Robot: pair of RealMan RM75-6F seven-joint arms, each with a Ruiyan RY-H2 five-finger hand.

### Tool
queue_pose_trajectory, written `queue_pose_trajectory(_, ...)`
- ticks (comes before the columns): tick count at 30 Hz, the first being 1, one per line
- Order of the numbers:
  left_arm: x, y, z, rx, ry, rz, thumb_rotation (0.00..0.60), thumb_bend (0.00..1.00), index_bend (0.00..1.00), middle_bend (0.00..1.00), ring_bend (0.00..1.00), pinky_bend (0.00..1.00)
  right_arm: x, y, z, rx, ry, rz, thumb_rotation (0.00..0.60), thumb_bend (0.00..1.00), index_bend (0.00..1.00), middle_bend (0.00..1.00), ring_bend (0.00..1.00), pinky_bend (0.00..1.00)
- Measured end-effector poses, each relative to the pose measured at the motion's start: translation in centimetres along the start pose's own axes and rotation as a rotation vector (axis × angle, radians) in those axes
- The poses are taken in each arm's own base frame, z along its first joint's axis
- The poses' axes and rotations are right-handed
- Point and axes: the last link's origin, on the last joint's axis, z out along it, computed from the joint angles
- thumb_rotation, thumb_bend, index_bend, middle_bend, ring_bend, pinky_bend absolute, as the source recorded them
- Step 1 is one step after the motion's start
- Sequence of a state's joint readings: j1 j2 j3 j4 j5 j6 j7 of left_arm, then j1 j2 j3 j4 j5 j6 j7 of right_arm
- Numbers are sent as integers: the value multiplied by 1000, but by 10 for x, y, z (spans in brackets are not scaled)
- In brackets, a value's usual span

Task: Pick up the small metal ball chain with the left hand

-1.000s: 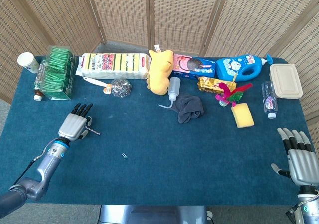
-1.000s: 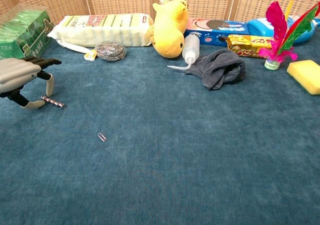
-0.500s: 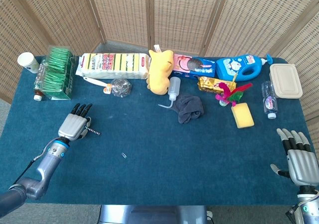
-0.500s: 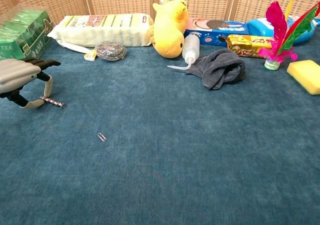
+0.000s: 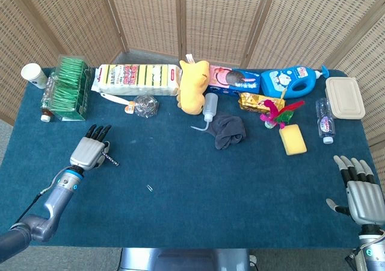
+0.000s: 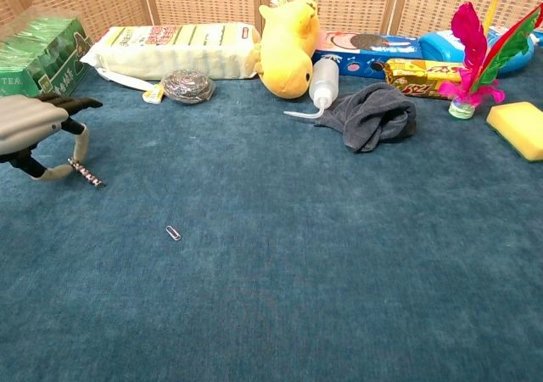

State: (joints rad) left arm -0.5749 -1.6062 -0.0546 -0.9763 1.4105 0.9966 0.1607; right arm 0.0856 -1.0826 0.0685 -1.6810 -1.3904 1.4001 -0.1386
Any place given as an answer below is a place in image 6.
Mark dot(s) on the green tea box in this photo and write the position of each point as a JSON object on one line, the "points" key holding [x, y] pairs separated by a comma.
{"points": [[40, 59]]}

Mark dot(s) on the clear plastic squeeze bottle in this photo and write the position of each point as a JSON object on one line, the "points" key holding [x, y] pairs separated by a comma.
{"points": [[324, 78]]}

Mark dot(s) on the blue plastic bottle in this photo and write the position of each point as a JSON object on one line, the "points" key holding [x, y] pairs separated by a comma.
{"points": [[441, 46]]}

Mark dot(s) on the colourful feather shuttlecock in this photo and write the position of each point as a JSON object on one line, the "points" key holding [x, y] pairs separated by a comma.
{"points": [[477, 59]]}

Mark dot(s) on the yellow green scouring sponge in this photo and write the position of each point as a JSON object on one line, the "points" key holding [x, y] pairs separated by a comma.
{"points": [[518, 128]]}

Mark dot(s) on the metal bead rod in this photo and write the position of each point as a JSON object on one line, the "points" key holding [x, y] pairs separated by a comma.
{"points": [[87, 174]]}

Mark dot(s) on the silver paper clip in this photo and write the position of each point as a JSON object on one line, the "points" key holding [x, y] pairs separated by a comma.
{"points": [[173, 233]]}

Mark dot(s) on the yellow snack package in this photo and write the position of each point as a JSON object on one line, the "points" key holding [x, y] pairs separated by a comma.
{"points": [[418, 76]]}

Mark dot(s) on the steel wool scrubber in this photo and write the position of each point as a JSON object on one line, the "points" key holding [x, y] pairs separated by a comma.
{"points": [[187, 85]]}

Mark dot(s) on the white cracker package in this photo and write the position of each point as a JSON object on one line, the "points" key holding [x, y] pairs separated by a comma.
{"points": [[174, 51]]}

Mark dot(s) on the dark grey cloth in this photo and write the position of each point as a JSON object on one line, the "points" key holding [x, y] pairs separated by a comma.
{"points": [[373, 114]]}

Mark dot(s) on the blue carpet mat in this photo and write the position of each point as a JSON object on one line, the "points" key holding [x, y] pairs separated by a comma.
{"points": [[271, 250]]}

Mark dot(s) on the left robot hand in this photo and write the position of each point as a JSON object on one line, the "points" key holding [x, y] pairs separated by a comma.
{"points": [[25, 123]]}

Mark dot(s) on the blue cookie box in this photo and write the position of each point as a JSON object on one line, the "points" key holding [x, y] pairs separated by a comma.
{"points": [[365, 53]]}

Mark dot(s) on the yellow plush toy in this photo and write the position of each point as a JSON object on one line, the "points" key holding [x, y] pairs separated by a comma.
{"points": [[286, 51]]}

